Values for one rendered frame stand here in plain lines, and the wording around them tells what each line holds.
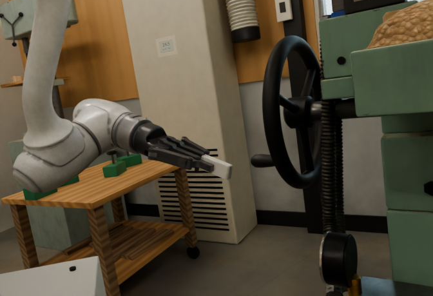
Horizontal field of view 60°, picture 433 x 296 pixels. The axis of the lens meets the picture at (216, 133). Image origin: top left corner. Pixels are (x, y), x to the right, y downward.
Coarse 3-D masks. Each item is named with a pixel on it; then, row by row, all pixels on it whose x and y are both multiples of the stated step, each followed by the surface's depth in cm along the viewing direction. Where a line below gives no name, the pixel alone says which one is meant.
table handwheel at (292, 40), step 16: (288, 48) 64; (304, 48) 71; (272, 64) 61; (304, 64) 78; (272, 80) 60; (272, 96) 59; (304, 96) 70; (320, 96) 80; (272, 112) 59; (288, 112) 69; (304, 112) 68; (320, 112) 67; (336, 112) 66; (352, 112) 64; (272, 128) 59; (304, 128) 71; (320, 128) 80; (272, 144) 60; (304, 144) 72; (320, 144) 79; (288, 160) 62; (304, 160) 74; (320, 160) 77; (288, 176) 63; (304, 176) 68
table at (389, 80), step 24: (384, 48) 32; (408, 48) 31; (432, 48) 30; (360, 72) 33; (384, 72) 32; (408, 72) 31; (432, 72) 30; (336, 96) 55; (360, 96) 34; (384, 96) 33; (408, 96) 32; (432, 96) 31
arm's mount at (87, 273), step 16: (96, 256) 51; (16, 272) 48; (32, 272) 47; (48, 272) 47; (64, 272) 47; (80, 272) 46; (96, 272) 46; (0, 288) 44; (16, 288) 44; (32, 288) 43; (48, 288) 43; (64, 288) 43; (80, 288) 42; (96, 288) 43
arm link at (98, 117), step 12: (84, 108) 89; (96, 108) 88; (108, 108) 88; (120, 108) 89; (84, 120) 85; (96, 120) 85; (108, 120) 86; (96, 132) 84; (108, 132) 86; (108, 144) 87
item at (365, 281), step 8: (368, 280) 47; (376, 280) 46; (384, 280) 46; (368, 288) 45; (376, 288) 45; (384, 288) 44; (392, 288) 44; (400, 288) 44; (408, 288) 44; (416, 288) 44; (424, 288) 43; (432, 288) 43
